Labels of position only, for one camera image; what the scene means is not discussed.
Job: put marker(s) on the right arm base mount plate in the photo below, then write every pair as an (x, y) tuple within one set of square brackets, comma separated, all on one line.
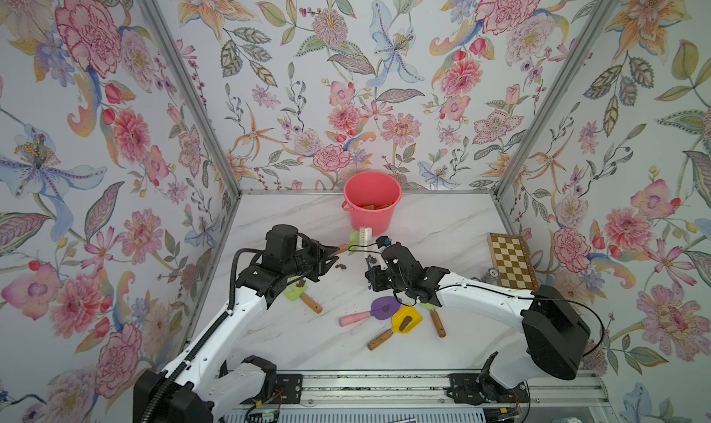
[(476, 389)]

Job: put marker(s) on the aluminium rail frame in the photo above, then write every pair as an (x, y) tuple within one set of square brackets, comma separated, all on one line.
[(419, 396)]

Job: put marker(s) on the yellow scoop wooden handle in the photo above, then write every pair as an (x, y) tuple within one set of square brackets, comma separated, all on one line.
[(403, 321)]

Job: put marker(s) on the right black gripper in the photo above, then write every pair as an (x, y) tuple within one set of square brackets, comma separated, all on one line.
[(377, 272)]

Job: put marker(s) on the pink plastic bucket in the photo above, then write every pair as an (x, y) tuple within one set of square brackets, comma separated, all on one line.
[(370, 199)]

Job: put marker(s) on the green hand rake wooden handle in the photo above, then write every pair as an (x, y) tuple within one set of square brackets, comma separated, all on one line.
[(298, 291)]

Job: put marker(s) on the brown white chessboard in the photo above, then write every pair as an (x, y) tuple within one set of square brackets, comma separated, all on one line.
[(511, 258)]

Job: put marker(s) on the purple trowel pink handle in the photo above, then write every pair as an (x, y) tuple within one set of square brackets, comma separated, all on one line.
[(382, 309)]

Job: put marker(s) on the white blue brush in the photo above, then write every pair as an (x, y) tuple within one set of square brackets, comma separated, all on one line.
[(364, 238)]

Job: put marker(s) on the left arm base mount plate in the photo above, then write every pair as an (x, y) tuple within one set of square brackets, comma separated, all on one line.
[(279, 389)]

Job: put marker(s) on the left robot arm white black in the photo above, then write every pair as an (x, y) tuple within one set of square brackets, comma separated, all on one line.
[(197, 386)]

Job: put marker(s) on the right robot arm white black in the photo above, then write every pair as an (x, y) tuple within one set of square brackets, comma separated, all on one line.
[(555, 336)]

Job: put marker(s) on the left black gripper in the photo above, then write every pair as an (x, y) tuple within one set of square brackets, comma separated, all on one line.
[(319, 250)]

